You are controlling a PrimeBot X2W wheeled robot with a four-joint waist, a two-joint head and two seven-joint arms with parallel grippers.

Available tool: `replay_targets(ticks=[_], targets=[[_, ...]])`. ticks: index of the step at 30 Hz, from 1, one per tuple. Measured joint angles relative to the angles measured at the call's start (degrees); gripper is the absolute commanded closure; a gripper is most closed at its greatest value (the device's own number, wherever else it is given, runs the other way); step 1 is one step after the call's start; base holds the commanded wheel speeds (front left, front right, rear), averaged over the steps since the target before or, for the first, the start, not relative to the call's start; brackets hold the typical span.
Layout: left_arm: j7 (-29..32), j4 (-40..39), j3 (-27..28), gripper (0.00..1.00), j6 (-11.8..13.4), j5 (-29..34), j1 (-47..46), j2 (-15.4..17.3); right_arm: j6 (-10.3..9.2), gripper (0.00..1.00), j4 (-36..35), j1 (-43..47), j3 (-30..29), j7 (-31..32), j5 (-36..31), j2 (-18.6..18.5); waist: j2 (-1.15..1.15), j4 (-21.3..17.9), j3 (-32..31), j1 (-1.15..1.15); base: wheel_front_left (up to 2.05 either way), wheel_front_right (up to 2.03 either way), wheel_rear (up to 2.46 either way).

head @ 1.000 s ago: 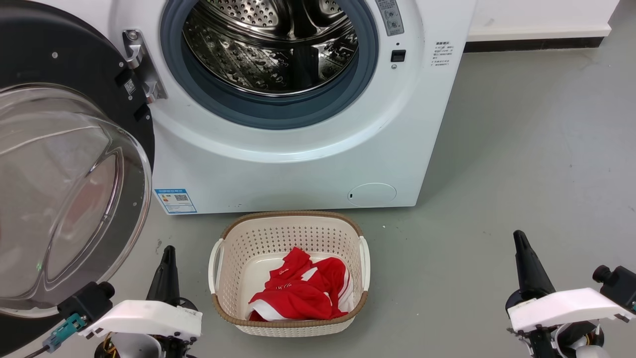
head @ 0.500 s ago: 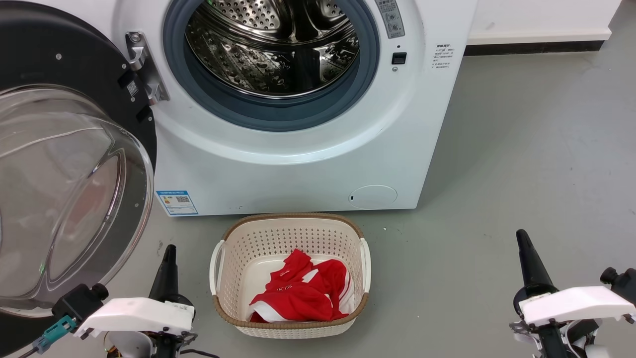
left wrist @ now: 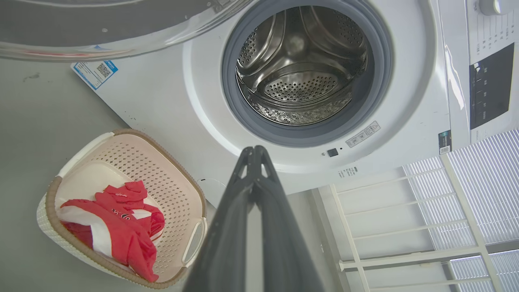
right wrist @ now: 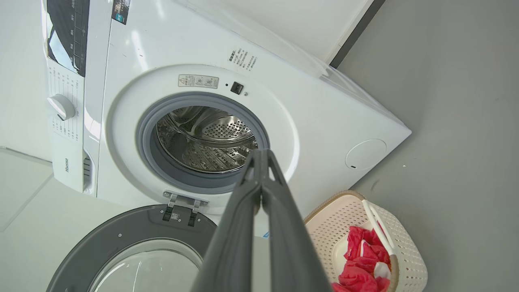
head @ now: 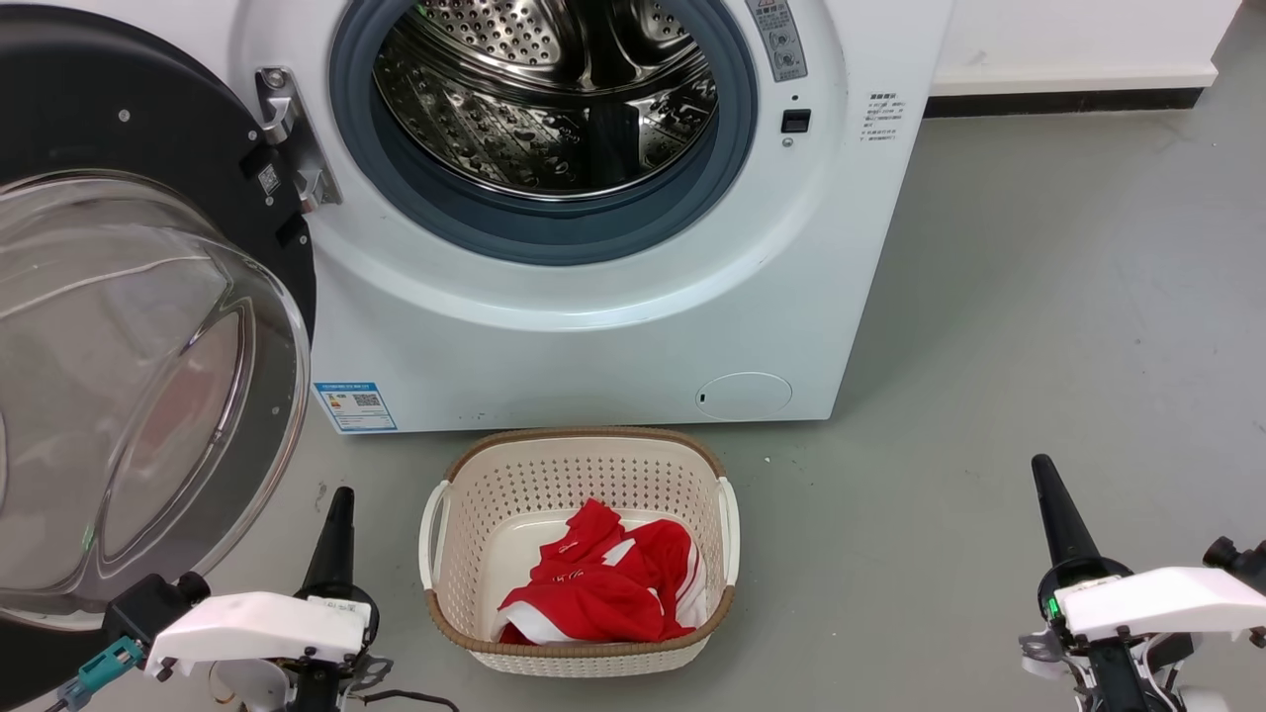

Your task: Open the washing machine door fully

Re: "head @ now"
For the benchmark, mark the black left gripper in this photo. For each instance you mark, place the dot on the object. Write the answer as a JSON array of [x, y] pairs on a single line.
[[321, 687]]

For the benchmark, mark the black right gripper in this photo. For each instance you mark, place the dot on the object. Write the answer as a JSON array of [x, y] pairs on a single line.
[[1108, 677]]

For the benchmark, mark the black round glass washer door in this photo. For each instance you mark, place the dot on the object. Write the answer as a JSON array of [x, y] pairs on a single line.
[[129, 396]]

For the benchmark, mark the white front-load washing machine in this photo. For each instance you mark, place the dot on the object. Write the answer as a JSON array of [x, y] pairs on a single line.
[[593, 336]]

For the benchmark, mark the metal door hinge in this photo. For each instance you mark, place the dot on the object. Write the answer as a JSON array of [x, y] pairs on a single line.
[[297, 138]]

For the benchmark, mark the blue energy label sticker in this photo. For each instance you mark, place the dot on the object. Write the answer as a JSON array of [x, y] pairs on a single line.
[[354, 407]]

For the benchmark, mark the black right wrist box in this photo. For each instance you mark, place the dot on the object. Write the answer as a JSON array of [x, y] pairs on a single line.
[[1241, 562]]

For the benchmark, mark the black wrist box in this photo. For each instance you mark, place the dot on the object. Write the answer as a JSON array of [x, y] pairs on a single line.
[[148, 605], [1241, 562]]

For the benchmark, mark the black left wrist box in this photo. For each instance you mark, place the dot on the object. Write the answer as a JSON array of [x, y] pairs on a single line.
[[148, 605]]

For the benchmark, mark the cream perforated laundry basket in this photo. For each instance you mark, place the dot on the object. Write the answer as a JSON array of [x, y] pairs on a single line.
[[574, 475]]

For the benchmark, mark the red and white garment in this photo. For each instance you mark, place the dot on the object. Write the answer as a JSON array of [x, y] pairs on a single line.
[[593, 603]]

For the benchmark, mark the round white filter cover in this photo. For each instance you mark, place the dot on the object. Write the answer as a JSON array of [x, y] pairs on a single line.
[[744, 396]]

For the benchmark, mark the black baseboard strip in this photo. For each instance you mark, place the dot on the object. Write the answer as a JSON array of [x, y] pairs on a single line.
[[1068, 102]]

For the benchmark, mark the black text sticker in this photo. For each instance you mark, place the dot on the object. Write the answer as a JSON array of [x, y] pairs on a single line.
[[882, 117]]

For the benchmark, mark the stainless steel washer drum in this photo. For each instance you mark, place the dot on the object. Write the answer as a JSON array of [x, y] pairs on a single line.
[[495, 129]]

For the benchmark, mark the grey warning label sticker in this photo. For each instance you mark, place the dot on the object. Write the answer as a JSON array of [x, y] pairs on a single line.
[[779, 40]]

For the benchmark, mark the white left wrist camera cover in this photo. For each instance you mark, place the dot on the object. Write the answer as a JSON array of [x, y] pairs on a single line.
[[257, 625]]

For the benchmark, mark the white wrist camera cover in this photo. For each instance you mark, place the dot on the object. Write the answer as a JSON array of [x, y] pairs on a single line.
[[257, 625], [1167, 601]]

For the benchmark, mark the white right wrist camera cover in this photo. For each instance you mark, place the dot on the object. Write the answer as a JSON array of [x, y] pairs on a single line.
[[1167, 601]]

